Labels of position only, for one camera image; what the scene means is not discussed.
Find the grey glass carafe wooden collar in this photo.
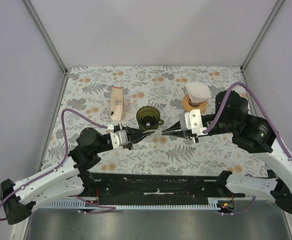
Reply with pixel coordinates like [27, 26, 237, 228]
[182, 95, 208, 113]

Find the white slotted cable duct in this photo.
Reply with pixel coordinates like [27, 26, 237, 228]
[43, 197, 223, 209]

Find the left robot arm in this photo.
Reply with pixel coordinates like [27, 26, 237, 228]
[0, 125, 152, 225]

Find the green glass dripper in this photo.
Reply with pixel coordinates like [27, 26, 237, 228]
[136, 106, 164, 130]

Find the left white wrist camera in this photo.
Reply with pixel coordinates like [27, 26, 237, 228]
[107, 123, 129, 150]

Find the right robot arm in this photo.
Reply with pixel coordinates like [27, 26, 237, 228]
[162, 90, 292, 214]

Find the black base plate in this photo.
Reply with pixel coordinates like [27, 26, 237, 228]
[80, 173, 244, 206]

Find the orange coffee filter pack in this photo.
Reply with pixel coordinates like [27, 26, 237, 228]
[110, 86, 124, 121]

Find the floral patterned table mat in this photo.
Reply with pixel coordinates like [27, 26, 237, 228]
[41, 66, 267, 177]

